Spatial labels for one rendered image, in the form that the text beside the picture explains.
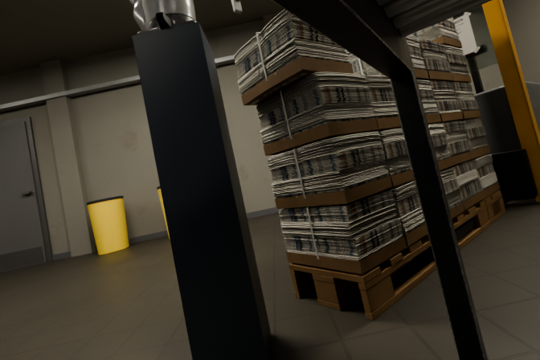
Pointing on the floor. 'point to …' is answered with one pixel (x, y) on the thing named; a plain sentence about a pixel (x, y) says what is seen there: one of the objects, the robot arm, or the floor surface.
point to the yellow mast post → (514, 84)
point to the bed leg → (438, 218)
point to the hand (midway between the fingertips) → (235, 2)
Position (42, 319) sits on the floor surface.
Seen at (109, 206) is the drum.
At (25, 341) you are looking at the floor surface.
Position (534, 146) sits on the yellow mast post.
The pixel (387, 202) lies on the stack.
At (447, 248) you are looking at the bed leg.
